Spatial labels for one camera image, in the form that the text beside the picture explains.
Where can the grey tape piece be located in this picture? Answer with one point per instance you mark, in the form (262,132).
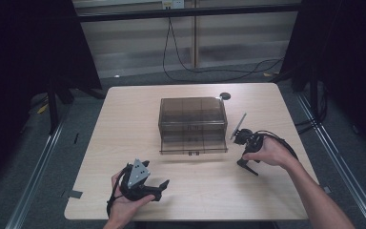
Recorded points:
(327,190)
(74,193)

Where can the person's left hand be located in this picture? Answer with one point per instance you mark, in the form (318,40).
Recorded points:
(124,211)

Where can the black metal stand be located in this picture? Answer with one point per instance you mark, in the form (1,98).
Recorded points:
(314,95)
(53,108)

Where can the translucent brown plastic drawer cabinet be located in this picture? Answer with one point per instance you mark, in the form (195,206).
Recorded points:
(192,109)

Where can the black round table grommet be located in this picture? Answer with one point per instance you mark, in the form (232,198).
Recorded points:
(225,95)

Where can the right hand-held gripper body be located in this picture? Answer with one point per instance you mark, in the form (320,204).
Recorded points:
(251,141)

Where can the white wall outlet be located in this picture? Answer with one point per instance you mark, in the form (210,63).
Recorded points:
(173,4)

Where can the metal floor rail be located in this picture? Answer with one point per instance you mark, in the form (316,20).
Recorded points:
(340,165)
(35,184)

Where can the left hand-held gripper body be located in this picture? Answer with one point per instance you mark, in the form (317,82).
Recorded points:
(138,176)

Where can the black horizontal bar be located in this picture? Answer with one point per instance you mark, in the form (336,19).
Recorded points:
(187,12)

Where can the black curtain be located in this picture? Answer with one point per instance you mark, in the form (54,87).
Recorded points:
(346,47)
(28,47)

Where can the wooden vertical post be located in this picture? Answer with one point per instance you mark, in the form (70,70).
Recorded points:
(196,41)

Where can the yellow tape piece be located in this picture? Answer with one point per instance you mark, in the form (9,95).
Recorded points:
(268,75)
(42,108)

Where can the person's right hand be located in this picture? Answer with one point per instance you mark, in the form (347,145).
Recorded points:
(274,154)

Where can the black tape strip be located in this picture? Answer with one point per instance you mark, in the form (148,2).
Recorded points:
(76,138)

